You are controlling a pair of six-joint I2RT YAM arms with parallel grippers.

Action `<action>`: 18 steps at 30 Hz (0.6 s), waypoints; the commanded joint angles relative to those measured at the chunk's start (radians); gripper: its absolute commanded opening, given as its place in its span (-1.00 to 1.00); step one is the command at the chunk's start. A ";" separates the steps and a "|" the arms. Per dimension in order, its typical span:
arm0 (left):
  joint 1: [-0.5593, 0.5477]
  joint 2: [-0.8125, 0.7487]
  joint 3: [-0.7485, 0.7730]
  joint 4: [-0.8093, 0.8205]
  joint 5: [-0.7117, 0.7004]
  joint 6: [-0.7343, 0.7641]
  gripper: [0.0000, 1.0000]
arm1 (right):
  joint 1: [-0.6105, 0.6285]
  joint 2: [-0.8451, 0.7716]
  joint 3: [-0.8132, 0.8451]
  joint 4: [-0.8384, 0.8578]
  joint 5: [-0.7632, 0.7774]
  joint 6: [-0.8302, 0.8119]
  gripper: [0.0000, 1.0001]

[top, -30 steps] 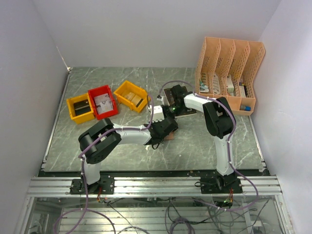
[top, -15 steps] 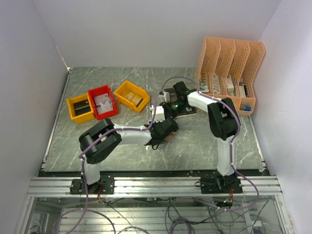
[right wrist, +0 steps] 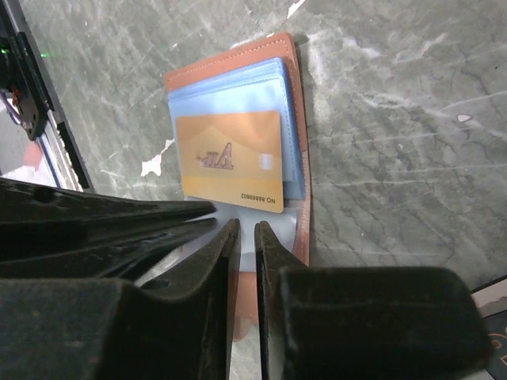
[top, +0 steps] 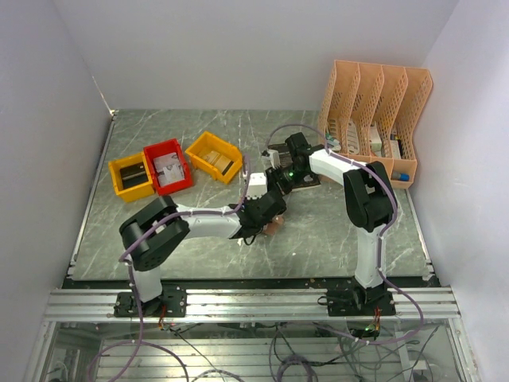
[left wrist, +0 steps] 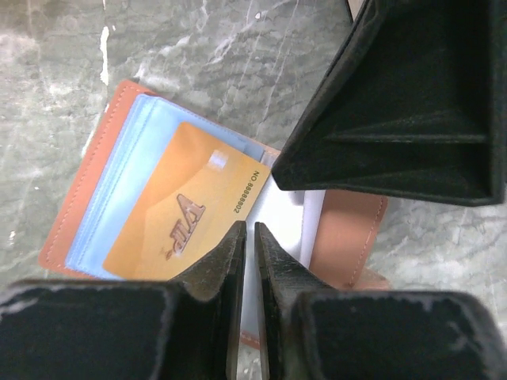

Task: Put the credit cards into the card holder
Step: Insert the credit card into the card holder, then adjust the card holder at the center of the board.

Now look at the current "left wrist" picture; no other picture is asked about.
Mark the gold VIP card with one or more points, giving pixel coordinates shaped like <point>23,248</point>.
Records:
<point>198,189</point>

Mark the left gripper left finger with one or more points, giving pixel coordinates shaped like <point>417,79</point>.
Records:
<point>184,328</point>

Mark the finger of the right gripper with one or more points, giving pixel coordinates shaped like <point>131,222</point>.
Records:
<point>413,106</point>

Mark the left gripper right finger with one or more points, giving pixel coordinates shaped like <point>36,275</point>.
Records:
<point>309,330</point>

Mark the pink leather card holder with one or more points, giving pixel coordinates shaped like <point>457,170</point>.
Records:
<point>330,232</point>

